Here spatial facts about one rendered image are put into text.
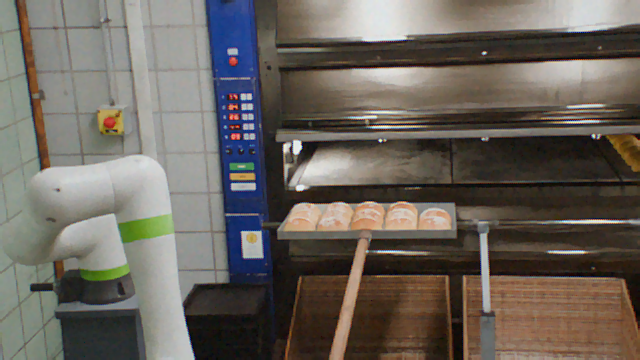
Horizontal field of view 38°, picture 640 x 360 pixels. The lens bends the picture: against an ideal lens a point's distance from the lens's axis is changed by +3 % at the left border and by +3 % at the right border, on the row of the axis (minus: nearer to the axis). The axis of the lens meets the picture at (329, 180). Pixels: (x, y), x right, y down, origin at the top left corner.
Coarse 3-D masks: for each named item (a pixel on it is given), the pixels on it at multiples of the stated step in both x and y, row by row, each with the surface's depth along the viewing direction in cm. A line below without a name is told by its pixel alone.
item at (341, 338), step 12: (360, 240) 268; (360, 252) 258; (360, 264) 249; (360, 276) 242; (348, 288) 233; (348, 300) 225; (348, 312) 218; (348, 324) 212; (336, 336) 206; (336, 348) 199
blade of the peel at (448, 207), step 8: (320, 208) 311; (352, 208) 309; (384, 208) 307; (416, 208) 305; (424, 208) 305; (440, 208) 304; (448, 208) 304; (288, 216) 300; (384, 224) 291; (416, 224) 289; (280, 232) 282; (288, 232) 281; (296, 232) 281; (304, 232) 281; (312, 232) 281; (320, 232) 280; (328, 232) 280; (336, 232) 280; (344, 232) 279; (352, 232) 279; (376, 232) 278; (384, 232) 278; (392, 232) 278; (400, 232) 277; (408, 232) 277; (416, 232) 277; (424, 232) 276; (432, 232) 276; (440, 232) 276; (448, 232) 275; (456, 232) 275
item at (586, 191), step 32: (288, 192) 335; (320, 192) 334; (352, 192) 332; (384, 192) 331; (416, 192) 329; (448, 192) 328; (480, 192) 327; (512, 192) 325; (544, 192) 324; (576, 192) 323; (608, 192) 321
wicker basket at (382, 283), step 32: (320, 288) 339; (384, 288) 336; (448, 288) 328; (320, 320) 339; (352, 320) 338; (416, 320) 335; (448, 320) 312; (288, 352) 304; (320, 352) 338; (352, 352) 336; (384, 352) 335; (416, 352) 334; (448, 352) 298
